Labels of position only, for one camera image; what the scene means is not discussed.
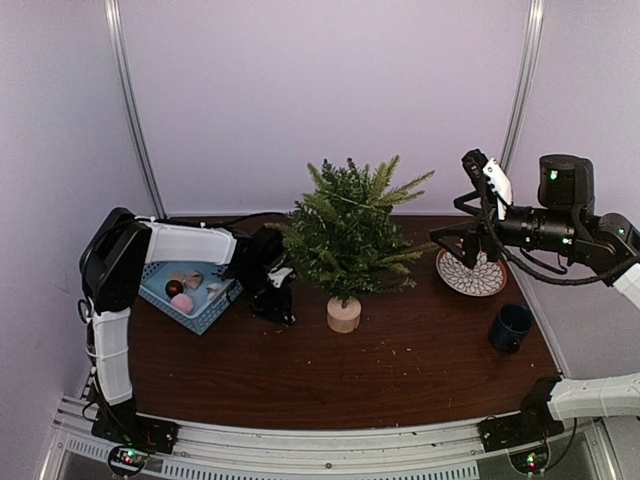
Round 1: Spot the floral patterned ceramic plate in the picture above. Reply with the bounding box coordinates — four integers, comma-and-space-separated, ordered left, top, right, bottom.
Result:
435, 249, 508, 298

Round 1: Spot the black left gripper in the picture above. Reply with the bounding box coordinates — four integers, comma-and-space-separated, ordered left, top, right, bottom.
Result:
232, 265, 293, 327

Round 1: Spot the dark blue mug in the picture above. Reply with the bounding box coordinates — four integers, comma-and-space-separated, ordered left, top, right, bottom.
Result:
488, 304, 534, 354

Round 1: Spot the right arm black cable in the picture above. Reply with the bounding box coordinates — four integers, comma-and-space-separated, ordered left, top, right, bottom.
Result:
469, 169, 640, 286

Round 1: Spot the light blue plastic basket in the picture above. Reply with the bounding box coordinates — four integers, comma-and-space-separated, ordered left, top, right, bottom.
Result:
139, 261, 243, 335

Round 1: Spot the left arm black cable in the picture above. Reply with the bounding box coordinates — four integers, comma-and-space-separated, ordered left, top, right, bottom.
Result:
164, 212, 281, 231

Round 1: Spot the white fluffy ornament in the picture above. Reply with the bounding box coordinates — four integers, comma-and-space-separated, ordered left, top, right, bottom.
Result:
206, 283, 225, 301

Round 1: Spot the small green christmas tree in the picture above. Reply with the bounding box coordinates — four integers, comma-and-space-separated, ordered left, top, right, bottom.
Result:
266, 155, 435, 303

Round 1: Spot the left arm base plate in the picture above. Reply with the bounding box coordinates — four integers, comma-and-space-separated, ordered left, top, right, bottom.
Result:
91, 409, 179, 454

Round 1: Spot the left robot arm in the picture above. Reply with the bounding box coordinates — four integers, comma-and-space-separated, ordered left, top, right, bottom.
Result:
78, 207, 295, 444

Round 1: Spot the dark red bauble ornament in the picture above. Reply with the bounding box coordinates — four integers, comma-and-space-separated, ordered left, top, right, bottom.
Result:
165, 280, 184, 298

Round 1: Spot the round wooden tree base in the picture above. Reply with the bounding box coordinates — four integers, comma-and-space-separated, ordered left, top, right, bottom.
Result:
327, 297, 362, 334

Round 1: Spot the aluminium front rail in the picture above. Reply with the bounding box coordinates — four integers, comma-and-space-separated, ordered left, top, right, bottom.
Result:
52, 394, 609, 480

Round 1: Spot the aluminium frame post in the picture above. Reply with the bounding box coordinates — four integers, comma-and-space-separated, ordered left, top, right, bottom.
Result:
104, 0, 167, 218
500, 0, 545, 173

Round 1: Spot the pink pompom ornament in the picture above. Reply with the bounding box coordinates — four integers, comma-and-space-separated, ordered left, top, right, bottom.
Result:
171, 293, 194, 315

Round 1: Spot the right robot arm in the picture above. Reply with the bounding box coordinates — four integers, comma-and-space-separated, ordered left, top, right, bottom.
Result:
429, 150, 639, 442

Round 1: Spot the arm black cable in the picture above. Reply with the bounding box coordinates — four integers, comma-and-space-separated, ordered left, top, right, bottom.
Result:
469, 169, 640, 286
164, 212, 281, 231

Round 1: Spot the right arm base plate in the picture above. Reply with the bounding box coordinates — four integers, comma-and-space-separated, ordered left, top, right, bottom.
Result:
478, 410, 565, 453

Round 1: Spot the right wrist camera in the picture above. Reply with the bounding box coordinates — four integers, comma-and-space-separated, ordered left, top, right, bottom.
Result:
462, 149, 514, 221

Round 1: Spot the beige fabric bow ornament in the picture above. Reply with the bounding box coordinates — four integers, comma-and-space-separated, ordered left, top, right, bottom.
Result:
169, 270, 204, 290

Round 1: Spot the right aluminium frame post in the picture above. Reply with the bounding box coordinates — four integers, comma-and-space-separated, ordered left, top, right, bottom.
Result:
500, 0, 545, 173

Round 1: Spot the left aluminium frame post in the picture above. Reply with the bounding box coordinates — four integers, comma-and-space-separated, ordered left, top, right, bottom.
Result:
104, 0, 167, 218

